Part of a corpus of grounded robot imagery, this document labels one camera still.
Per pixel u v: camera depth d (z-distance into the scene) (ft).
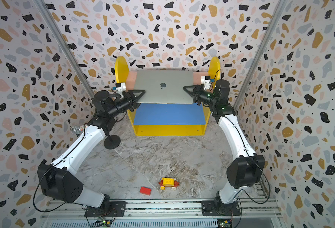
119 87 2.20
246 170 1.45
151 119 3.12
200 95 2.12
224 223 2.35
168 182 2.55
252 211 2.45
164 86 2.33
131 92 2.11
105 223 2.31
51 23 2.45
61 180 1.33
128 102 2.08
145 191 2.62
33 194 2.17
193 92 2.13
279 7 2.36
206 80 2.25
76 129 2.61
